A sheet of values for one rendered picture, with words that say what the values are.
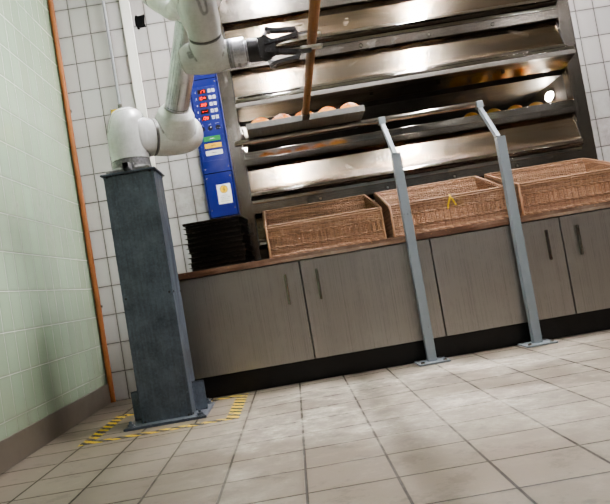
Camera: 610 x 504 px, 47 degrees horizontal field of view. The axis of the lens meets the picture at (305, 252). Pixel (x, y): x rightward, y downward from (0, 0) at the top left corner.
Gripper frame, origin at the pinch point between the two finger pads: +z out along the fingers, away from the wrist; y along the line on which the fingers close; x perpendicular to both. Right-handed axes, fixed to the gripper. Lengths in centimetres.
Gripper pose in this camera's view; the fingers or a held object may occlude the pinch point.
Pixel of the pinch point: (310, 41)
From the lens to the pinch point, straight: 232.3
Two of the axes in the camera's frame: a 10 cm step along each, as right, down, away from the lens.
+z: 9.9, -1.6, 0.2
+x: 0.2, -0.4, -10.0
